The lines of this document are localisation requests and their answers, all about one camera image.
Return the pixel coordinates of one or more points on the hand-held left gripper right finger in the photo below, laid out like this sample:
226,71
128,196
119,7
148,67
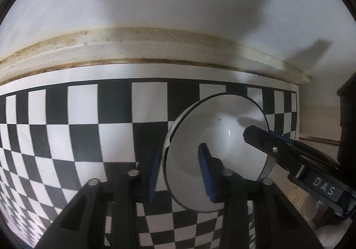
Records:
207,171

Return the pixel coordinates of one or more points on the black white checkered cloth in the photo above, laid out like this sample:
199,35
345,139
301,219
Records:
83,140

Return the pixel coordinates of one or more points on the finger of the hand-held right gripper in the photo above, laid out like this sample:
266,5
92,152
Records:
264,143
311,151

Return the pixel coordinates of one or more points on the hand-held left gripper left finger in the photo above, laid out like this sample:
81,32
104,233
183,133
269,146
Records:
154,179

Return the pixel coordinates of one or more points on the white bowl with dark rim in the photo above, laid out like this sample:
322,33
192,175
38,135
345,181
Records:
222,132

